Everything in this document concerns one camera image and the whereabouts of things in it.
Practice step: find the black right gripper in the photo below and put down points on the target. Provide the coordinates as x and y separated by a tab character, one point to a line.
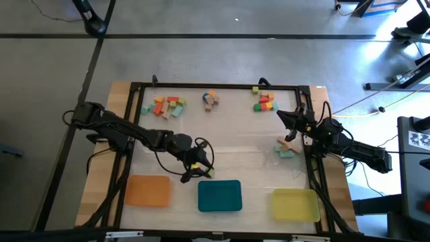
305	122

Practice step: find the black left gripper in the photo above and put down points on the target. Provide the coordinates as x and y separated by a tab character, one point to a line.
196	158

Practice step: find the small lime block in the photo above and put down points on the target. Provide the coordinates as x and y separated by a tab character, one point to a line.
172	104
211	172
181	101
255	90

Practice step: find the small yellow block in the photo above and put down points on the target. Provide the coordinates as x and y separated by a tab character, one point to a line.
269	105

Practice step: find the small red block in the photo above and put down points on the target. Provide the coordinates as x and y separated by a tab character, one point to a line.
263	107

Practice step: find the small green block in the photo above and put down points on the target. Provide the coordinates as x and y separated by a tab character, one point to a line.
257	107

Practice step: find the long teal block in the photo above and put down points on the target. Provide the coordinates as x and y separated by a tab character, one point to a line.
286	154
177	111

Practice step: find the long red-orange block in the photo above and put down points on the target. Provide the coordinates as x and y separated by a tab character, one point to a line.
158	109

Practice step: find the long red block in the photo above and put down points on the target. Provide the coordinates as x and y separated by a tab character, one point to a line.
173	99

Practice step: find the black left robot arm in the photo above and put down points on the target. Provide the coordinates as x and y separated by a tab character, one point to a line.
111	126

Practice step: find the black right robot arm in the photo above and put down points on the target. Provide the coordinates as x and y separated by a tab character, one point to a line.
363	153

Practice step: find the long tan block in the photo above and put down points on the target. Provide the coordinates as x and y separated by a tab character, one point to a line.
296	148
166	112
284	140

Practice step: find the teal plastic tray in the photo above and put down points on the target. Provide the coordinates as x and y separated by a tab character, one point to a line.
220	196

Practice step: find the red wedge block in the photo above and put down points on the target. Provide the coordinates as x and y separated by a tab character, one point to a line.
264	100

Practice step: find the black clamp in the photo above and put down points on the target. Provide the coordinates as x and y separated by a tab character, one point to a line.
154	80
264	80

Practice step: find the orange plastic tray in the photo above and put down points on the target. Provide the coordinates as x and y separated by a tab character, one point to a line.
148	190

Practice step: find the small blue block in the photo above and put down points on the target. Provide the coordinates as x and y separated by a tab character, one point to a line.
204	97

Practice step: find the yellow plastic tray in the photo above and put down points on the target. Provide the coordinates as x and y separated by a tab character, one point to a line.
295	205

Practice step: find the yellow-orange wedge block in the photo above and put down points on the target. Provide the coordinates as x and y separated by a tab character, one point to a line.
159	99

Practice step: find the black desk foot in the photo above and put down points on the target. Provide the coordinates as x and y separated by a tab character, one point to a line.
403	80

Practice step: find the white printed sticker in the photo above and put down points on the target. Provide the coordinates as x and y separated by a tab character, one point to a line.
420	139

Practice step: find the black equipment cabinet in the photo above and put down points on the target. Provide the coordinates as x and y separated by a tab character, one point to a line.
415	174

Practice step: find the person's shoe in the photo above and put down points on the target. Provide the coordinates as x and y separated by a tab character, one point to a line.
403	32

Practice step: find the blue box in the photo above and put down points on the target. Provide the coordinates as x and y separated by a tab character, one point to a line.
383	6

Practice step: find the person's leg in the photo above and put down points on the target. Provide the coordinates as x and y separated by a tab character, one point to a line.
420	21

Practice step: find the black stand base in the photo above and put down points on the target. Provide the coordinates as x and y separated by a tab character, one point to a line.
90	20

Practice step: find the black table frame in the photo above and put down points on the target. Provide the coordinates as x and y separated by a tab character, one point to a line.
218	86

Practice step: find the white metal bracket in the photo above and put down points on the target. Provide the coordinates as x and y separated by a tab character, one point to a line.
124	234
310	238

